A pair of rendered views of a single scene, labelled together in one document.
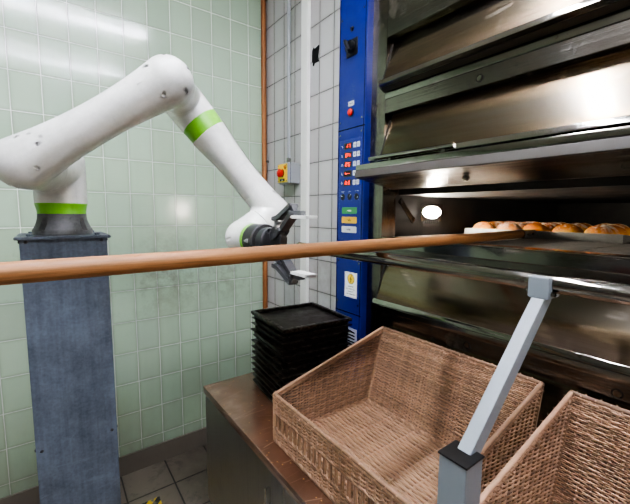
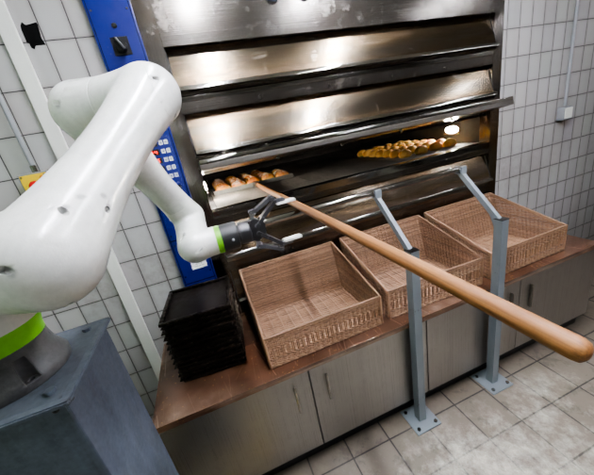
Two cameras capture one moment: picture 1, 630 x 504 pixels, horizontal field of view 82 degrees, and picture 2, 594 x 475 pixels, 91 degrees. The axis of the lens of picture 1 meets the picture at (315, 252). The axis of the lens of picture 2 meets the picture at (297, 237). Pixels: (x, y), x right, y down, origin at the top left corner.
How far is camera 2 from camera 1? 108 cm
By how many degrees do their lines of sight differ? 68
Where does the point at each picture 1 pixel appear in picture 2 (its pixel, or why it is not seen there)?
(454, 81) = (242, 96)
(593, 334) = (338, 212)
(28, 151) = (105, 225)
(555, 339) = not seen: hidden behind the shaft
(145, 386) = not seen: outside the picture
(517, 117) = (288, 122)
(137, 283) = not seen: outside the picture
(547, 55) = (293, 90)
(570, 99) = (308, 114)
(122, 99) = (155, 122)
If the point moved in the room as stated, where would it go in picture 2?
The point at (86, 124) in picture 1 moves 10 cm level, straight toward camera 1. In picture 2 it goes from (137, 162) to (198, 151)
